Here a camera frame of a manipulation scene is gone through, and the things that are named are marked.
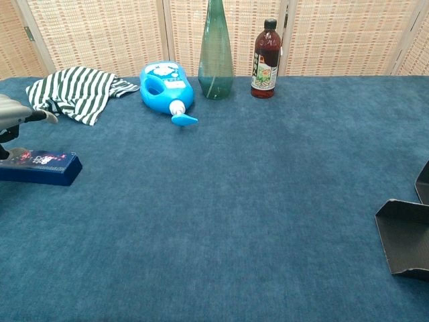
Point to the blue table cover mat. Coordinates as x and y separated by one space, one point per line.
268 167

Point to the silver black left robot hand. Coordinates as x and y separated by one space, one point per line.
10 110

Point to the woven bamboo screen panel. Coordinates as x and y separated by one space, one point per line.
100 33
13 50
187 33
417 53
342 37

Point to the blue and white glasses case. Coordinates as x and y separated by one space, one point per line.
43 171

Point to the dark drink bottle black cap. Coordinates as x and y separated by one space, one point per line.
265 67

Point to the green white striped cloth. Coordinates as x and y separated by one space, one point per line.
77 90

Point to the small metal screen hinge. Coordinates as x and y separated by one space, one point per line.
29 34

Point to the black unfolded cardboard box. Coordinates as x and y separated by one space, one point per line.
405 234

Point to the blue pump detergent bottle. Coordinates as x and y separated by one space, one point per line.
167 97

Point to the green transparent spray bottle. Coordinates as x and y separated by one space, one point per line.
216 67

